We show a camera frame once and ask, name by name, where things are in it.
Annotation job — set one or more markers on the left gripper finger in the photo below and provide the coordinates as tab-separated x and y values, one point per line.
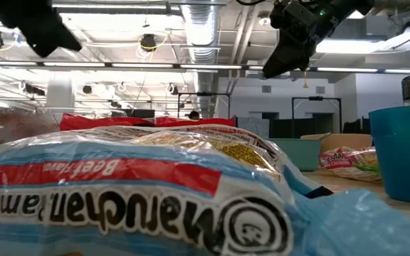
50	39

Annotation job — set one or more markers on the red and yellow ramen packet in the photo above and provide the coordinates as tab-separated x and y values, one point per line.
226	149

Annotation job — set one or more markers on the white pillar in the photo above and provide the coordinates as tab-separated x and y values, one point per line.
61	89

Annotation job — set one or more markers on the orange bowl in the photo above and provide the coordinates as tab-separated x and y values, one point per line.
347	142

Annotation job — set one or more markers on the teal rectangular container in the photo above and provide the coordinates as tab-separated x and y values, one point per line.
297	153

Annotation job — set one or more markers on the person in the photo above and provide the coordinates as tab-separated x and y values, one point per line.
193	114

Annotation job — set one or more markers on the chicken ramen packet with green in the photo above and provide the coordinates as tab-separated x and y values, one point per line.
344	161

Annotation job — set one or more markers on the dark blue tray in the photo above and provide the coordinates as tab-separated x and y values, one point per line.
404	153

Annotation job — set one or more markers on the blue beef ramen packet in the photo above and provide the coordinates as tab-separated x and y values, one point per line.
119	213

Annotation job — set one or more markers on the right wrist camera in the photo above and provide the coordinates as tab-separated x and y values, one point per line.
278	14

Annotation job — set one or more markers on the black background frame stand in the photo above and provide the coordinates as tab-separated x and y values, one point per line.
205	94
315	98

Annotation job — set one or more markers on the large silver ventilation duct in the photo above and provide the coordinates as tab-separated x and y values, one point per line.
201	28

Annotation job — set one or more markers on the overhead light rail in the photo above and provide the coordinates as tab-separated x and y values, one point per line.
144	65

